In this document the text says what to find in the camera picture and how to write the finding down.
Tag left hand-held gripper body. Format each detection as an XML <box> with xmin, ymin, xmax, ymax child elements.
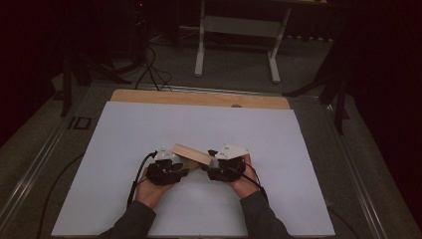
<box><xmin>145</xmin><ymin>145</ymin><xmax>184</xmax><ymax>186</ymax></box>

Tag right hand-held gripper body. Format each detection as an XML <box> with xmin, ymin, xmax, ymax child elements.
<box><xmin>210</xmin><ymin>143</ymin><xmax>252</xmax><ymax>183</ymax></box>

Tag small wooden box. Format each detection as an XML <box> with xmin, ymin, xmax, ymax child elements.
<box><xmin>170</xmin><ymin>142</ymin><xmax>214</xmax><ymax>172</ymax></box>

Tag person's right hand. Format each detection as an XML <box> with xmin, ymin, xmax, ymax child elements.
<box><xmin>228</xmin><ymin>153</ymin><xmax>262</xmax><ymax>200</ymax></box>

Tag person's left hand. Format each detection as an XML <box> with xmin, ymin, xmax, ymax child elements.
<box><xmin>134</xmin><ymin>166</ymin><xmax>177</xmax><ymax>210</ymax></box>

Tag white board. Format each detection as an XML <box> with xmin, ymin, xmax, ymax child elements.
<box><xmin>51</xmin><ymin>101</ymin><xmax>336</xmax><ymax>239</ymax></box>

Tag black floor socket plate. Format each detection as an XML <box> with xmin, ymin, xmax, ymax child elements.
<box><xmin>67</xmin><ymin>116</ymin><xmax>93</xmax><ymax>131</ymax></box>

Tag black metal stand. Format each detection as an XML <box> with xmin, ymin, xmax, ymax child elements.
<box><xmin>283</xmin><ymin>49</ymin><xmax>352</xmax><ymax>136</ymax></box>
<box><xmin>59</xmin><ymin>54</ymin><xmax>133</xmax><ymax>118</ymax></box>

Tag right hand-held gripper black cable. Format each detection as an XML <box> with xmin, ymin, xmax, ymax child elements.
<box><xmin>228</xmin><ymin>161</ymin><xmax>270</xmax><ymax>204</ymax></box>

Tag hand-held gripper black cable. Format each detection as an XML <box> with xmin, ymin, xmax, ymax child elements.
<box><xmin>125</xmin><ymin>150</ymin><xmax>159</xmax><ymax>210</ymax></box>
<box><xmin>228</xmin><ymin>161</ymin><xmax>270</xmax><ymax>204</ymax></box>

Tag left hand-held gripper black cable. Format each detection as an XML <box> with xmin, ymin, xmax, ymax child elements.
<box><xmin>125</xmin><ymin>150</ymin><xmax>159</xmax><ymax>210</ymax></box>

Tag black floor cables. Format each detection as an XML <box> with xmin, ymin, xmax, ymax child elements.
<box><xmin>133</xmin><ymin>45</ymin><xmax>174</xmax><ymax>93</ymax></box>

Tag black floor cable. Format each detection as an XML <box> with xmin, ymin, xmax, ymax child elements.
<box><xmin>35</xmin><ymin>151</ymin><xmax>87</xmax><ymax>239</ymax></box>
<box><xmin>326</xmin><ymin>204</ymin><xmax>360</xmax><ymax>239</ymax></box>

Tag white metal table frame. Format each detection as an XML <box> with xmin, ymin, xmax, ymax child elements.
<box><xmin>193</xmin><ymin>0</ymin><xmax>294</xmax><ymax>85</ymax></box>

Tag metal floor rail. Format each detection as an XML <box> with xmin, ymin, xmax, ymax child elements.
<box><xmin>0</xmin><ymin>112</ymin><xmax>78</xmax><ymax>231</ymax></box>
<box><xmin>322</xmin><ymin>102</ymin><xmax>390</xmax><ymax>239</ymax></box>

